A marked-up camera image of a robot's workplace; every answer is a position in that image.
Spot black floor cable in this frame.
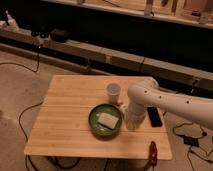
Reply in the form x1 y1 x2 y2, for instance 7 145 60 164
0 46 44 171

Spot green ceramic bowl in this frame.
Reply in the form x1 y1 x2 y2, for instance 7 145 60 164
88 104 123 137

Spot pale sponge block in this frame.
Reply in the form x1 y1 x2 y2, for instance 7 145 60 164
98 113 118 129

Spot black device on ledge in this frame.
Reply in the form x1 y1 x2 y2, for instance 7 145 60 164
50 29 69 43

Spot wooden table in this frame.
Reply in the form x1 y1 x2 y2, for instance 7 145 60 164
24 75 172 160

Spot white plastic cup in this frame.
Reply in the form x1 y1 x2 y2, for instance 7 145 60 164
106 83 121 104

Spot black smartphone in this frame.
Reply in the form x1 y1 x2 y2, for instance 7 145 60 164
147 107 162 127

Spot red handled tool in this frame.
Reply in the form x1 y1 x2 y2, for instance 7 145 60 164
149 141 158 166

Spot black power adapter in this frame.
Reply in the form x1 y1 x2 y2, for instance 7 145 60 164
183 136 199 147

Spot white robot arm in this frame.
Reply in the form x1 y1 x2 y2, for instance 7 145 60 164
126 82 213 130

